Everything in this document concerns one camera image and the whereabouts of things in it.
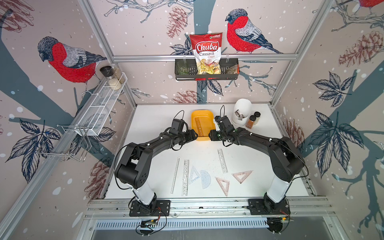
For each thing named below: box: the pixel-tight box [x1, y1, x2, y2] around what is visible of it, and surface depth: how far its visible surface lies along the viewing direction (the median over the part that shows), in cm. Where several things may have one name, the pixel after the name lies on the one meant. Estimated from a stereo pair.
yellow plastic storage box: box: [191, 109, 216, 141], surface depth 110 cm
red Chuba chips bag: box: [189, 32, 223, 75], surface depth 84 cm
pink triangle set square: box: [214, 176, 230, 197], surface depth 83 cm
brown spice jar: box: [245, 115, 257, 129], surface depth 103 cm
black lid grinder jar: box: [99, 65, 114, 80], surface depth 81 cm
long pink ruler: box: [194, 117, 204, 137], surface depth 109 cm
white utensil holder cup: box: [231, 98, 252, 127], surface depth 104 cm
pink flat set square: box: [231, 170, 254, 184], surface depth 87 cm
